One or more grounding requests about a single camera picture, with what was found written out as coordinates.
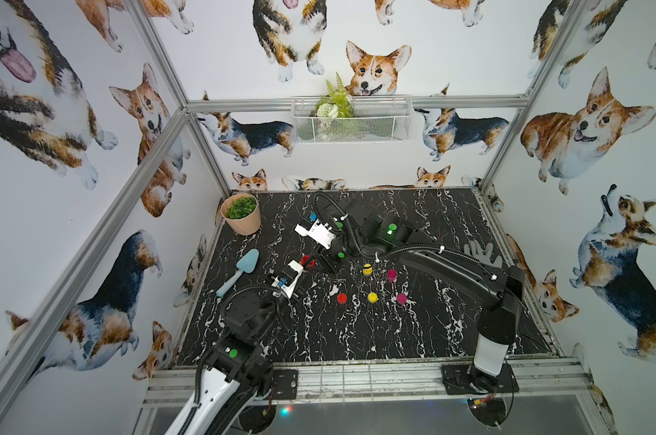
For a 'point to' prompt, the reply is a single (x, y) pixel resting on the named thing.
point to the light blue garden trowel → (246, 265)
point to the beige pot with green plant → (241, 212)
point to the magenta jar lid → (401, 298)
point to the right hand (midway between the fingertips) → (302, 265)
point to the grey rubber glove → (484, 257)
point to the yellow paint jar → (367, 269)
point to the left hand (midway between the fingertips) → (306, 259)
